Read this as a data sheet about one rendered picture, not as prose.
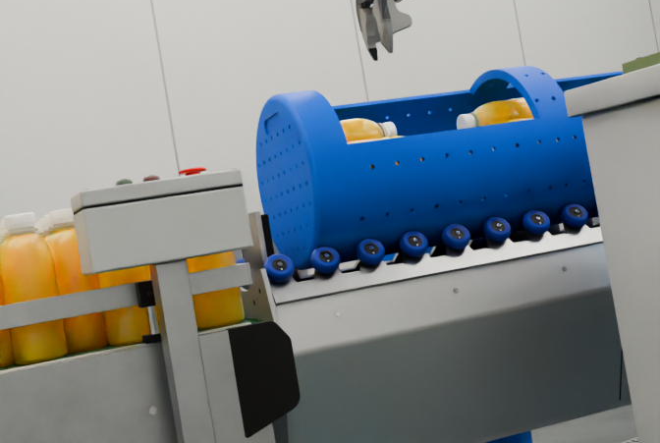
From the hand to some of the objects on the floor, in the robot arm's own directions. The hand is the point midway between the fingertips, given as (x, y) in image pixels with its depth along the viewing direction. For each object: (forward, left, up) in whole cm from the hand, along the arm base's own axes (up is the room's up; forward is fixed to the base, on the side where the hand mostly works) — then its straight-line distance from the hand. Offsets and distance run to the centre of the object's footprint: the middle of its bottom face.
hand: (378, 49), depth 176 cm
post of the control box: (-12, +58, -128) cm, 141 cm away
